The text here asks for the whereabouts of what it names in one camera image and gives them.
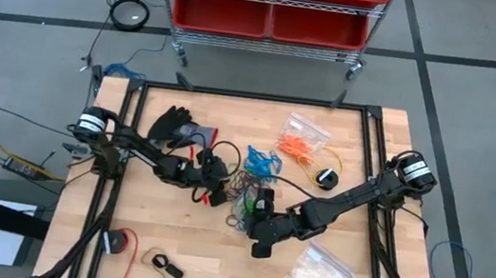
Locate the black and green bag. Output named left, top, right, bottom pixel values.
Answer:
left=145, top=101, right=223, bottom=155

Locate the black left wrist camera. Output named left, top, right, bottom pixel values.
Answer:
left=194, top=149, right=232, bottom=184

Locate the small black block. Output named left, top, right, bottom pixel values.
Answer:
left=162, top=262, right=187, bottom=278

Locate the grey metal bracket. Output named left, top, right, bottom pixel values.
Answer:
left=112, top=145, right=130, bottom=166

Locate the small black ring piece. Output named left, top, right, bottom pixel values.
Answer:
left=149, top=251, right=171, bottom=270

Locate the yellow cable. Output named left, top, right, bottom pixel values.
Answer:
left=299, top=144, right=347, bottom=190

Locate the clear plastic zipper bag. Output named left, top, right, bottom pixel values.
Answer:
left=225, top=180, right=268, bottom=236
left=273, top=109, right=334, bottom=169

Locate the black camera cable loop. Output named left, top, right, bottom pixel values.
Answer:
left=209, top=138, right=246, bottom=177

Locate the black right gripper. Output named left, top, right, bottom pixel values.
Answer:
left=240, top=186, right=305, bottom=266

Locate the red cable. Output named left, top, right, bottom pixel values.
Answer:
left=110, top=226, right=142, bottom=278

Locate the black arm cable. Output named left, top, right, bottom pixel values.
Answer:
left=268, top=174, right=320, bottom=202

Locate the black round ring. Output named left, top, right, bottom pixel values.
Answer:
left=105, top=0, right=153, bottom=35

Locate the dark grey rubber band tangle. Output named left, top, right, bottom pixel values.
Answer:
left=226, top=168, right=268, bottom=201

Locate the chrome wire shelving rack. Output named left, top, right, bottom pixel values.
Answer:
left=141, top=0, right=396, bottom=94

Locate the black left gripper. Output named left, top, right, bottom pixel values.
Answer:
left=162, top=146, right=243, bottom=211

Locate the green rubber band bunch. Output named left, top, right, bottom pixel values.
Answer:
left=242, top=189, right=256, bottom=213

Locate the blue rubber band tangle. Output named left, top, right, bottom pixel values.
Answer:
left=241, top=144, right=285, bottom=186

